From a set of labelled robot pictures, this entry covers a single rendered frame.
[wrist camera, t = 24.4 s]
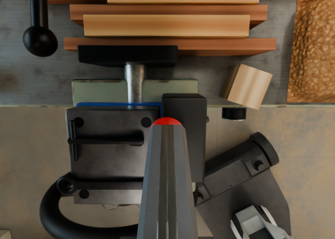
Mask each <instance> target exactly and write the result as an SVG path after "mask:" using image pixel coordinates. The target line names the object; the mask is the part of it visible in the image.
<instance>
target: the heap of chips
mask: <svg viewBox="0 0 335 239"><path fill-rule="evenodd" d="M287 103H335V0H297V7H296V17H295V27H294V36H293V46H292V55H291V64H290V74H289V84H288V93H287Z"/></svg>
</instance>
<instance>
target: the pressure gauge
mask: <svg viewBox="0 0 335 239"><path fill-rule="evenodd" d="M246 113H247V109H246V108H222V117H221V118H222V119H224V120H230V121H243V120H246Z"/></svg>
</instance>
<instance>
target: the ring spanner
mask: <svg viewBox="0 0 335 239"><path fill-rule="evenodd" d="M63 181H70V182H71V183H72V188H71V189H65V188H64V187H63ZM143 182H144V180H76V179H75V178H74V177H73V176H70V175H64V176H62V177H60V178H59V179H58V181H57V189H58V190H59V191H60V192H61V193H62V194H65V195H71V194H73V193H75V192H76V190H142V189H143Z"/></svg>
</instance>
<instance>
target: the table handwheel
mask: <svg viewBox="0 0 335 239"><path fill-rule="evenodd" d="M57 181H58V180H57ZM57 181H56V182H54V183H53V184H52V185H51V186H50V188H49V189H48V190H47V191H46V193H45V195H44V196H43V198H42V200H41V204H40V208H39V216H40V221H41V223H42V225H43V227H44V229H45V230H46V231H47V232H48V234H49V235H50V236H51V237H53V238H54V239H120V238H121V237H137V233H138V224H134V225H130V226H123V227H114V228H100V227H91V226H85V225H81V224H78V223H75V222H73V221H71V220H69V219H67V218H66V217H65V216H64V215H63V214H62V213H61V211H60V209H59V200H60V198H61V197H70V196H73V194H71V195H65V194H62V193H61V192H60V191H59V190H58V189H57ZM71 186H72V183H71V182H70V181H63V187H64V188H65V189H71V188H72V187H71ZM193 198H194V207H195V206H196V204H197V200H198V188H197V184H196V189H195V191H194V192H193ZM129 205H131V204H120V205H119V206H122V207H124V206H129Z"/></svg>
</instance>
